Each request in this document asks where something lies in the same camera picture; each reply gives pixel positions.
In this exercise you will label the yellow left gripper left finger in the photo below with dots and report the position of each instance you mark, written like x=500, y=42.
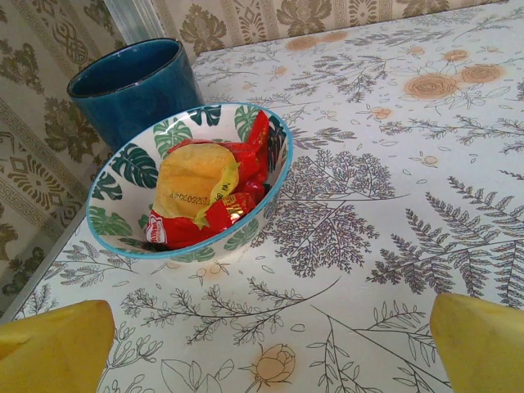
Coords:
x=49, y=352

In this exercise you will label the red snack packet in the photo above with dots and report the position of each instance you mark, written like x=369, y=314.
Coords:
x=256, y=147
x=184, y=233

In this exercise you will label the yellow snack packet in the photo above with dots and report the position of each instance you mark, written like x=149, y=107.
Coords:
x=192, y=180

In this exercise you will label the dark blue ceramic mug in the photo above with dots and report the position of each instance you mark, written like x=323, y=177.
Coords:
x=123, y=94

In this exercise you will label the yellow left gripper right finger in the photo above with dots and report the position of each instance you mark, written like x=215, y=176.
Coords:
x=483, y=348

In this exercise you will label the aluminium frame post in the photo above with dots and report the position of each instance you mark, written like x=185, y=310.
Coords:
x=135, y=16

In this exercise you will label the leaf-pattern ceramic bowl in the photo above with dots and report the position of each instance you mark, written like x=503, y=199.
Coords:
x=123, y=172

